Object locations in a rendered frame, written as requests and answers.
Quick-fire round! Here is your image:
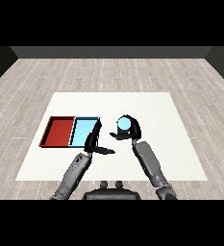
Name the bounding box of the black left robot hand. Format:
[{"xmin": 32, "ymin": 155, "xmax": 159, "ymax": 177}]
[{"xmin": 84, "ymin": 120, "xmax": 116, "ymax": 156}]

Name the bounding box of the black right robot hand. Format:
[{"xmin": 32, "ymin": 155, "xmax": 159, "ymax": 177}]
[{"xmin": 109, "ymin": 114, "xmax": 142, "ymax": 140}]

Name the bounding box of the small blue can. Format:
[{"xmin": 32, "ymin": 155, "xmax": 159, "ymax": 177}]
[{"xmin": 116, "ymin": 116, "xmax": 132, "ymax": 135}]

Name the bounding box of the light blue shallow open box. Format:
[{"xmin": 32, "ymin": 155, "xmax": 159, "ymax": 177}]
[{"xmin": 68, "ymin": 116, "xmax": 101, "ymax": 149}]

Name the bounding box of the red shallow open box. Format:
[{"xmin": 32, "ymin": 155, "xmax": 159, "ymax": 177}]
[{"xmin": 38, "ymin": 115, "xmax": 76, "ymax": 149}]

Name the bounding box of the dark grey robot body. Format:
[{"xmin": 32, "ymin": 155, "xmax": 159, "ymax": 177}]
[{"xmin": 82, "ymin": 181, "xmax": 141, "ymax": 201}]

